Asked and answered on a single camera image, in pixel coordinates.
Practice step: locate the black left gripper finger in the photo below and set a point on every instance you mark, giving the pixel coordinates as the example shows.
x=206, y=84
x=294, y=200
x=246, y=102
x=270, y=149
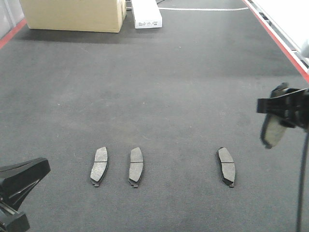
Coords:
x=12, y=220
x=17, y=180

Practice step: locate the grey brake pad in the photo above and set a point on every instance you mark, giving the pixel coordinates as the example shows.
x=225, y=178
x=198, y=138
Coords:
x=99, y=167
x=136, y=167
x=272, y=131
x=227, y=166

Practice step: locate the white board with red edge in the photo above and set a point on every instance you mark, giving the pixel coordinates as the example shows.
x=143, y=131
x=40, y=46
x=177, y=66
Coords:
x=287, y=22

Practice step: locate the brown cardboard box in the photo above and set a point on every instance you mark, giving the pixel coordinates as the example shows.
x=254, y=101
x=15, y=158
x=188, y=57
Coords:
x=75, y=15

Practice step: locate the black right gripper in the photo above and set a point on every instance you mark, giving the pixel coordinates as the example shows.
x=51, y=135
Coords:
x=291, y=107

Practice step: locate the long white carton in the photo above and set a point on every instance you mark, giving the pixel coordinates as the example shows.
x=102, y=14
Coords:
x=146, y=14

